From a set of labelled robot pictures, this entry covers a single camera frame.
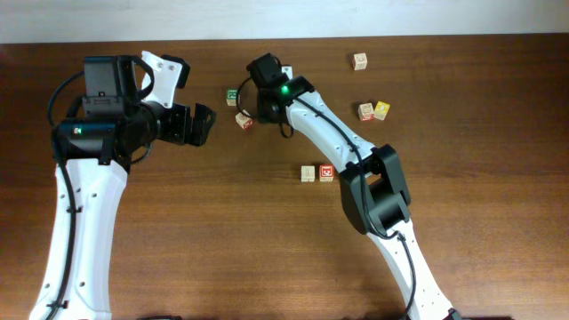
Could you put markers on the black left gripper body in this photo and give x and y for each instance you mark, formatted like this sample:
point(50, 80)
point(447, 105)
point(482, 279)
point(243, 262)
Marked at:
point(172, 122)

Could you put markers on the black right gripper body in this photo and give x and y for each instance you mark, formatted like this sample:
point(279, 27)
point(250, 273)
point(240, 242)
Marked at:
point(262, 114)

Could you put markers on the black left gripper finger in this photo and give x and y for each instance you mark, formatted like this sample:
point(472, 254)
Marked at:
point(201, 124)
point(184, 69)

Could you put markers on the wooden block letter I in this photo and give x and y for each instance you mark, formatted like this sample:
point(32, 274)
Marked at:
point(308, 173)

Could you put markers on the wooden block red E face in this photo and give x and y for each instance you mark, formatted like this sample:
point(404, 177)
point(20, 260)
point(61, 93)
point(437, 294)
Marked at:
point(326, 173)

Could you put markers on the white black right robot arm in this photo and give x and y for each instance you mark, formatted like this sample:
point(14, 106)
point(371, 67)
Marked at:
point(374, 194)

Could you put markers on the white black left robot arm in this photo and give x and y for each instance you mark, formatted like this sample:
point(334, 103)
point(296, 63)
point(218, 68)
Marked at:
point(128, 104)

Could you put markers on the green R wooden block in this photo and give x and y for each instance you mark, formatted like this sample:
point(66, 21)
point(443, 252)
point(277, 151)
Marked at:
point(231, 97)

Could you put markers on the wooden block red shell picture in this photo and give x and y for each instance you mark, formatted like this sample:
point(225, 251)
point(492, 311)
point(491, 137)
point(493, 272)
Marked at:
point(244, 120)

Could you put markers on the far wooden block red face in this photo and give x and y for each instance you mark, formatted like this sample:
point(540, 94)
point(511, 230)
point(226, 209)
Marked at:
point(359, 61)

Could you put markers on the wooden block beside yellow block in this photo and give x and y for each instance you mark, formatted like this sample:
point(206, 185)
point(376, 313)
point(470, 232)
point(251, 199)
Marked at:
point(366, 111)

